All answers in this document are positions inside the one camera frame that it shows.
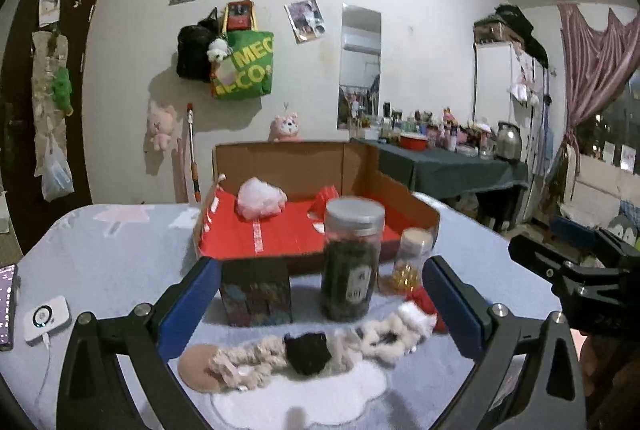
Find red mesh bath pouf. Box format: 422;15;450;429
308;185;340;220

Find white mesh bath pouf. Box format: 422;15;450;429
236;177;288;221

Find person's right hand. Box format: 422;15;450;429
579;336;639;417

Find white pocket router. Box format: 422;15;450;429
23;296;70;343

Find metal kettle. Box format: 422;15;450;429
496;121;522;161

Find round beige powder puff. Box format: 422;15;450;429
178;343;222;393

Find green tablecloth side table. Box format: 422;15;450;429
363;140;528;230

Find red knitted cloth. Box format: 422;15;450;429
406;286;448;334

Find small jar yellow beads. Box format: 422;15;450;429
390;228;435;294

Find white refrigerator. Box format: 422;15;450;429
472;42;546;159

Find beige knitted headband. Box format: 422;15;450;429
207;336;288;391

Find pink curtain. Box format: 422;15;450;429
547;4;639;204

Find red bowl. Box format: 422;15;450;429
399;132;427;151

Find dark patterned box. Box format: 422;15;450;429
219;258;293;327

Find large jar dark contents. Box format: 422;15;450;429
321;196;385;322

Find white fluffy cloud mat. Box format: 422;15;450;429
212;361;387;429

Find black scrunchie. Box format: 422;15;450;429
283;332;332;377

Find white plastic bag on door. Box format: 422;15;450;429
41;135;75;203

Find red cardboard box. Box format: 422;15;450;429
194;141;439;274

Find pale pink plush toy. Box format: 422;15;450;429
148;101;177;152

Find green plush on door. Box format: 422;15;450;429
51;68;74;116

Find green tote bag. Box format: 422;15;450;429
210;0;274;101

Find small panda plush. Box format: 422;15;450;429
207;37;232;63

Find photo on door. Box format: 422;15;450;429
38;0;61;28

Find dark wooden door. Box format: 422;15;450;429
1;0;97;253

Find wall mirror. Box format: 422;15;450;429
337;4;382;129

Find pink plush on wall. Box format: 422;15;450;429
269;112;302;142

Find broom handle red tip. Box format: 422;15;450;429
186;102;201;203

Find photo poster on wall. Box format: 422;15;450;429
284;0;326;44

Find black bag on wall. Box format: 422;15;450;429
176;8;220;83

